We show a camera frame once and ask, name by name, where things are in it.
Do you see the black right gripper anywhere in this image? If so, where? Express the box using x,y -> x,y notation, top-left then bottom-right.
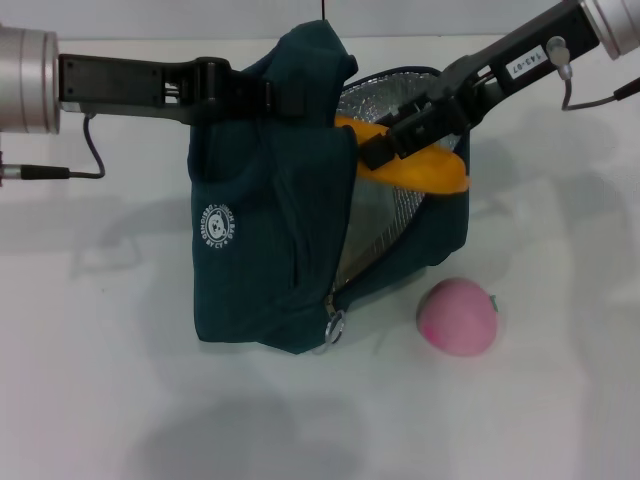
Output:
357,0 -> 601,171

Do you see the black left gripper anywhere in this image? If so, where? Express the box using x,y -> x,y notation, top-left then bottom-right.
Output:
58,53 -> 309,125

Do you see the yellow banana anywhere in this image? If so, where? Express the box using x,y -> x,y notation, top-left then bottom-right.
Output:
333,114 -> 472,196

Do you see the dark teal insulated lunch bag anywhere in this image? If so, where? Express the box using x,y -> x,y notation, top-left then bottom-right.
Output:
187,19 -> 474,356

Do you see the pink peach toy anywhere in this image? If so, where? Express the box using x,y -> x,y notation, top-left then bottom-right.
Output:
416,277 -> 501,357

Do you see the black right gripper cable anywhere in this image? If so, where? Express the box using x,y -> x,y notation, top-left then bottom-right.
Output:
547,37 -> 640,112

